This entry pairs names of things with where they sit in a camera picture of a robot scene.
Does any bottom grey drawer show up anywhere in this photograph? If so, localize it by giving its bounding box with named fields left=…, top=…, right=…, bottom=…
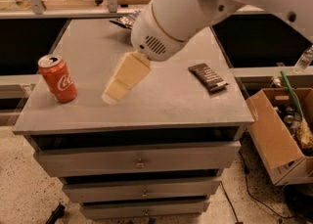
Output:
left=80, top=199, right=209, bottom=219

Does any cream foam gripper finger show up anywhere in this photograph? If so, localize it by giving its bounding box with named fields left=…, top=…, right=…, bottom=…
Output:
left=102, top=51, right=151, bottom=105

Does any black floor cable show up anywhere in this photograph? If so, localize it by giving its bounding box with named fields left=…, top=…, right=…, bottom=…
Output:
left=220, top=149, right=297, bottom=224

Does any grey drawer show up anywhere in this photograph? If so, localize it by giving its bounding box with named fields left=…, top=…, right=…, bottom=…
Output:
left=63, top=177, right=220, bottom=203
left=80, top=199, right=209, bottom=219
left=33, top=141, right=241, bottom=177

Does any red Coca-Cola can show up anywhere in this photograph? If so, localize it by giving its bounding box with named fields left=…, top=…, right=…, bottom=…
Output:
left=37, top=54, right=77, bottom=103

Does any middle grey drawer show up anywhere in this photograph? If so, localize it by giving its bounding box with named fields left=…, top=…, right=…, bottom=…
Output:
left=63, top=177, right=220, bottom=203

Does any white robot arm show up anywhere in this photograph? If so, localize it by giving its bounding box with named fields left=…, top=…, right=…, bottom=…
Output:
left=102, top=0, right=313, bottom=104

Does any green handled brush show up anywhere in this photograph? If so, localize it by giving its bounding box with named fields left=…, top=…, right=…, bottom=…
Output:
left=281, top=70, right=313, bottom=150

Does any clear plastic bottle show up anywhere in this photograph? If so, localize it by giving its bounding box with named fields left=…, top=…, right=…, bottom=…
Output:
left=293, top=45, right=313, bottom=73

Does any open cardboard box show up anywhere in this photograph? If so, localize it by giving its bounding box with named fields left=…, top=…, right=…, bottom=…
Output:
left=246, top=88, right=313, bottom=186

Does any blue chip bag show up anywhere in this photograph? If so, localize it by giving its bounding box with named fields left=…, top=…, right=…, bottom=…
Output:
left=110, top=10, right=141, bottom=29

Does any black object on floor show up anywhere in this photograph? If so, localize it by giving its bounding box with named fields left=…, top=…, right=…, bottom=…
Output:
left=45, top=204, right=66, bottom=224

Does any grey drawer cabinet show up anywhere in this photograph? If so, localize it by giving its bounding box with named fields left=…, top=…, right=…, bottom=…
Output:
left=14, top=19, right=252, bottom=207

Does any black snack bar wrapper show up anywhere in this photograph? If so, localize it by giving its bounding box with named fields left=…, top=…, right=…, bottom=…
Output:
left=188, top=63, right=228, bottom=93

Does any top grey drawer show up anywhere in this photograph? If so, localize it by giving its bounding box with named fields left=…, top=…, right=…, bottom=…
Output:
left=33, top=141, right=241, bottom=177

